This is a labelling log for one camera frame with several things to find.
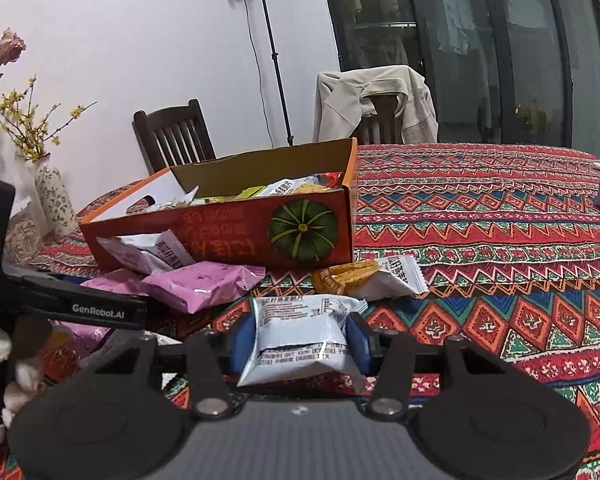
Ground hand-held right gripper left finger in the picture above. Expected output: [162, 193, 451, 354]
[92, 312, 258, 421]

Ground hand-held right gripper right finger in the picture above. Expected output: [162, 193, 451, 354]
[346, 311, 507, 421]

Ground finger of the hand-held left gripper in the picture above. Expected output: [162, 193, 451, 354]
[4, 274, 149, 331]

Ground pink snack packet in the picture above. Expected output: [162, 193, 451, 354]
[79, 268, 152, 297]
[139, 262, 266, 315]
[54, 322, 112, 352]

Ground orange cracker snack packet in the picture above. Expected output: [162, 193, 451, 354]
[312, 254, 429, 302]

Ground white purple-print snack packet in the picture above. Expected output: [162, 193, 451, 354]
[95, 229, 196, 277]

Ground orange cardboard box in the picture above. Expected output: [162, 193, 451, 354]
[78, 137, 359, 272]

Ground clear bag of yellow snacks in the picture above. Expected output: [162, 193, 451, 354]
[4, 197, 46, 266]

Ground person's left hand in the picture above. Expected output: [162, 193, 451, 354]
[0, 324, 44, 412]

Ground floral ceramic vase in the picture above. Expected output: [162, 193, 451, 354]
[33, 154, 79, 239]

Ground yellow flower branches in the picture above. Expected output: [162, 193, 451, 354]
[0, 74, 99, 164]

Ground dark wooden chair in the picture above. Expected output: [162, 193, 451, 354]
[132, 98, 217, 175]
[359, 94, 407, 145]

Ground pink flowers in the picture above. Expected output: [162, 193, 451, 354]
[0, 27, 27, 81]

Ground beige jacket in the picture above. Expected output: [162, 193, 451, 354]
[313, 65, 440, 145]

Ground studio light on tripod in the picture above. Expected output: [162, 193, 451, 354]
[228, 0, 296, 147]

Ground black framed glass sliding door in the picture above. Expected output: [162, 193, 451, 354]
[317, 0, 600, 149]

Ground light blue hanging shirt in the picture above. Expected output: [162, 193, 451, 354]
[436, 0, 474, 57]

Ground black light cable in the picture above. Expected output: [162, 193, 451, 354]
[239, 0, 277, 149]

